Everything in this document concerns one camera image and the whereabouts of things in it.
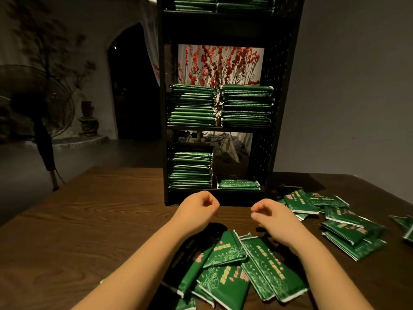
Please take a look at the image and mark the dark vase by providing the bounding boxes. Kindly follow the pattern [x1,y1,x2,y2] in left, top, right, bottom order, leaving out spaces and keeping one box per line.
[77,100,100,137]

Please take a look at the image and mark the person's left forearm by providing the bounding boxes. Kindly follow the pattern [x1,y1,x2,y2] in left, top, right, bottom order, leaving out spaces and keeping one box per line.
[72,223,202,310]

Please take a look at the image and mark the red berry branches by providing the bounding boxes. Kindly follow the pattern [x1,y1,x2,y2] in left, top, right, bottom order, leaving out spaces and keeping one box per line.
[177,45,262,88]

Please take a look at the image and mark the pile of green packets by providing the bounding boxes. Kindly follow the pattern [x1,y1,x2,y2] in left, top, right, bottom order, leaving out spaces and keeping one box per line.
[161,187,413,310]

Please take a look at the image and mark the black standing fan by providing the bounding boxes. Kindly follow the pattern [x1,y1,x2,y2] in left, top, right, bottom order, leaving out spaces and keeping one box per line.
[0,64,76,192]

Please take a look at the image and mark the person's right forearm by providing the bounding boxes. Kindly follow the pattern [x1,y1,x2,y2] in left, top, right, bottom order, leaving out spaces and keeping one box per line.
[290,232,375,310]

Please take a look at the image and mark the white curtain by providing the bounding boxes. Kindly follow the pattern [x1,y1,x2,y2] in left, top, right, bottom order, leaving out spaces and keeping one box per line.
[141,0,162,84]

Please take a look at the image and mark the person's left hand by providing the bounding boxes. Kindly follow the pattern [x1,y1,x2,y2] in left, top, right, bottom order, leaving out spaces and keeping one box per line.
[169,190,221,236]

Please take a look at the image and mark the black metal shelf rack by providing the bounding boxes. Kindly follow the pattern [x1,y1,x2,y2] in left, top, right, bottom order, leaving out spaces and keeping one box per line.
[157,0,305,207]

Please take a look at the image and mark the person's right hand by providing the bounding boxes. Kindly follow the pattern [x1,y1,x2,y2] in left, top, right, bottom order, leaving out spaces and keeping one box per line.
[250,198,309,251]

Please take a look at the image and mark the bare branched tree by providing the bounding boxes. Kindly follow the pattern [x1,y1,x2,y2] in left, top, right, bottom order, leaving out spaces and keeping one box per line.
[13,0,98,97]

